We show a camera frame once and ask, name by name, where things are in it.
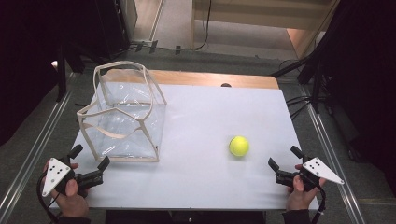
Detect black curtain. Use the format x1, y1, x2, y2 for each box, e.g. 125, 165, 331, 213
0, 0, 104, 147
314, 0, 396, 197

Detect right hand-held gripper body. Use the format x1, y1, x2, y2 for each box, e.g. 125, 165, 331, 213
275, 155, 346, 192

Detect black hanging cable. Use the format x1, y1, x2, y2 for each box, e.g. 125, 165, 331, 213
191, 0, 213, 51

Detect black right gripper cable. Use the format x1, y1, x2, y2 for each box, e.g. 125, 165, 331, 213
310, 182, 328, 224

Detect dark cabinet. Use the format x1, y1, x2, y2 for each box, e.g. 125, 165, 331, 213
92, 0, 138, 60

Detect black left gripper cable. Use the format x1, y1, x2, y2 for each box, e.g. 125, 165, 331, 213
35, 172, 61, 224

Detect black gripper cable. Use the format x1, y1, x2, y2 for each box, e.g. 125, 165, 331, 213
35, 172, 61, 224
310, 182, 328, 224

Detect person's right hand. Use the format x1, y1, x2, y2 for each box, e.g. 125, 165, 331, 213
285, 164, 327, 213

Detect black stand leg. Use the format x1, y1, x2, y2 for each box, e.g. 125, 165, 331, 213
55, 46, 68, 103
297, 59, 323, 115

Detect person's left hand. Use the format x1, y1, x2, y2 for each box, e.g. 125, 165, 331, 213
42, 159, 91, 218

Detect light wooden furniture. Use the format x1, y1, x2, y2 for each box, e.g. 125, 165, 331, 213
190, 0, 341, 60

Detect yellow tennis ball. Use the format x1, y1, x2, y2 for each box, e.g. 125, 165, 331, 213
228, 135, 250, 158

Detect clear bag with beige trim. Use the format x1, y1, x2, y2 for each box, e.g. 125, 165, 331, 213
76, 60, 168, 163

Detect black floor cables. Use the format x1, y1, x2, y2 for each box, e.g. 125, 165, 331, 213
285, 94, 316, 120

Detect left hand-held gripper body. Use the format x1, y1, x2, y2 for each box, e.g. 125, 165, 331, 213
41, 156, 104, 199

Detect white table cover sheet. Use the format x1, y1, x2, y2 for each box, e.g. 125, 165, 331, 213
49, 81, 320, 211

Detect metal floor rail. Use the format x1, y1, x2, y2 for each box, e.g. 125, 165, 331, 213
0, 72, 77, 220
297, 83, 366, 224

